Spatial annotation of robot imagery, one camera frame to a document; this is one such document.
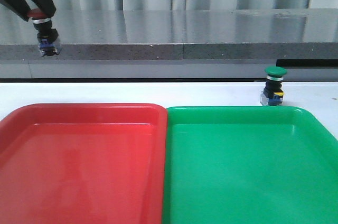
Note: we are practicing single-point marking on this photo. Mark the green mushroom push button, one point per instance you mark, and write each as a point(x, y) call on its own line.
point(272, 94)

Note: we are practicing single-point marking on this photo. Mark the red mushroom push button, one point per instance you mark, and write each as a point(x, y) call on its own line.
point(48, 38)

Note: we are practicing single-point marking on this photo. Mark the red plastic tray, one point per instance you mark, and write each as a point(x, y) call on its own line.
point(83, 163)

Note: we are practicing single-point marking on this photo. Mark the grey granite counter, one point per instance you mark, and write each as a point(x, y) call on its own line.
point(175, 45)

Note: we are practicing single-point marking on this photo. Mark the green plastic tray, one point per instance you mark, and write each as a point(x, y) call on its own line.
point(249, 165)

